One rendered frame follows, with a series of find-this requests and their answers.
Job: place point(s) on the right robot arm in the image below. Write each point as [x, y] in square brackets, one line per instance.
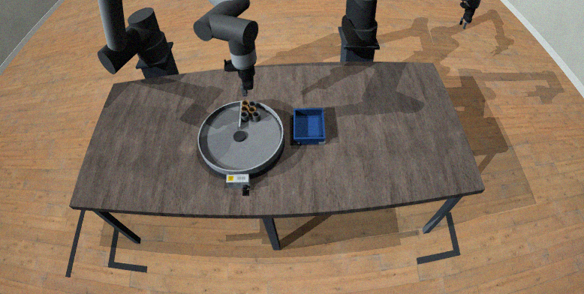
[145, 39]

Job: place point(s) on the blue open crate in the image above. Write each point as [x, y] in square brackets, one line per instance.
[309, 126]

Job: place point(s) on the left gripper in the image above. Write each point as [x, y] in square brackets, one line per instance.
[469, 7]

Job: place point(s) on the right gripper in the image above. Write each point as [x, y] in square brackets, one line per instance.
[245, 67]

